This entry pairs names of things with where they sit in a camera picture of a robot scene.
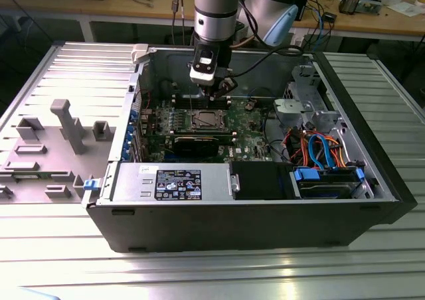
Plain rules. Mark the silver CPU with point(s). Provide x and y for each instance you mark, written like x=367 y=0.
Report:
x=208 y=119

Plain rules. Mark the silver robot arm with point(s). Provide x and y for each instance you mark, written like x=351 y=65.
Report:
x=216 y=8

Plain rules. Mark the black RAM slot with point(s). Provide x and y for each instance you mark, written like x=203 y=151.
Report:
x=182 y=100
x=182 y=103
x=159 y=134
x=182 y=107
x=182 y=96
x=159 y=139

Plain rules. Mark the CPU socket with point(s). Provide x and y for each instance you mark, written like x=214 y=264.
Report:
x=191 y=122

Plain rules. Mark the blue expansion slot clip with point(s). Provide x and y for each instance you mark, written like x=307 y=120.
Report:
x=133 y=115
x=125 y=153
x=129 y=134

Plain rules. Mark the coin cell battery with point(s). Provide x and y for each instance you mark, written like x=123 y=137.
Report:
x=248 y=106

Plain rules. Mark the green motherboard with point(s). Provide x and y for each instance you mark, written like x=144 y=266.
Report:
x=245 y=137

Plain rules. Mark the silver metal drive cage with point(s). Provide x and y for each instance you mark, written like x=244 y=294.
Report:
x=292 y=109

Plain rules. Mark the grey case latch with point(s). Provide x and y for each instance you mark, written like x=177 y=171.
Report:
x=139 y=52

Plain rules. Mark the black graphics card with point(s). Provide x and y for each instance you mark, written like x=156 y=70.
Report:
x=196 y=146

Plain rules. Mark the small black adapter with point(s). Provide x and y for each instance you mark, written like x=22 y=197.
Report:
x=330 y=17

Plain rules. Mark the wooden desk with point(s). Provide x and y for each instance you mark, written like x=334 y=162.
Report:
x=99 y=6

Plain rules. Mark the hard disk in blue carrier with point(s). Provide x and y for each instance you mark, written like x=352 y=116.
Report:
x=307 y=174

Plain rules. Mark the grey power supply unit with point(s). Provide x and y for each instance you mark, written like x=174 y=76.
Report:
x=133 y=180

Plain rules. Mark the grey metal device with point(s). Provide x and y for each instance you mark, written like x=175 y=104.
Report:
x=368 y=6

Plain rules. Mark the black open PC case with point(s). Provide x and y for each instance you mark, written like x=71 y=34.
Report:
x=232 y=227

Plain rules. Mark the blue case latch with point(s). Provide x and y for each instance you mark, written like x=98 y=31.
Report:
x=91 y=184

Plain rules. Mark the white paper sheet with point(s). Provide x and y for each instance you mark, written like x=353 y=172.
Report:
x=405 y=8

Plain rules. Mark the grey parts rack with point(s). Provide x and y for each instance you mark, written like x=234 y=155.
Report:
x=50 y=154

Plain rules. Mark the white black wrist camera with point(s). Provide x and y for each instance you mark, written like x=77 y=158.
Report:
x=202 y=67

